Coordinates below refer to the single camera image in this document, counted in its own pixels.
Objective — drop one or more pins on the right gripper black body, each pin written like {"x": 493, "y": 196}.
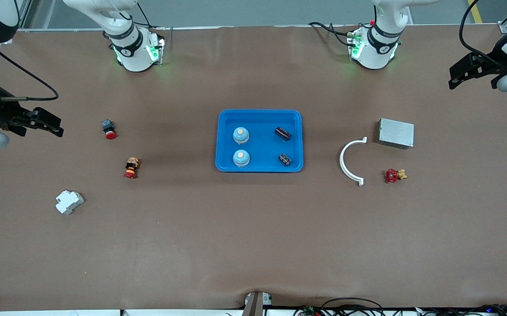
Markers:
{"x": 0, "y": 113}

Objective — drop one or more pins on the blue dome bell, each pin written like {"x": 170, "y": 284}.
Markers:
{"x": 241, "y": 158}
{"x": 241, "y": 135}

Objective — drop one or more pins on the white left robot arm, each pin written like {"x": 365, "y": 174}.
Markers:
{"x": 378, "y": 52}

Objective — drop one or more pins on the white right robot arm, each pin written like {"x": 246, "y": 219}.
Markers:
{"x": 133, "y": 52}

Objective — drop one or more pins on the red button black body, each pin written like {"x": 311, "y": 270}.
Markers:
{"x": 109, "y": 133}

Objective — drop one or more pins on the white circuit breaker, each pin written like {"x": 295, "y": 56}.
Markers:
{"x": 69, "y": 202}

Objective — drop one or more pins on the silver metal box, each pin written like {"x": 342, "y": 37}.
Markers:
{"x": 396, "y": 133}

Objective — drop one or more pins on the red yellow emergency stop button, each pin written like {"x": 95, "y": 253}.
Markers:
{"x": 131, "y": 168}

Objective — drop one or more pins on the white semicircular pipe clamp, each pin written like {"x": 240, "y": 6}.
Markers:
{"x": 341, "y": 160}

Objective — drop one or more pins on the blue plastic tray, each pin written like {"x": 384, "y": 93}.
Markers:
{"x": 262, "y": 149}

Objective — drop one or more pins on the brown table cover mat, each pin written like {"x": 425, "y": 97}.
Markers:
{"x": 253, "y": 241}

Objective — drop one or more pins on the metal bracket with dark post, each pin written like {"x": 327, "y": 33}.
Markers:
{"x": 255, "y": 305}

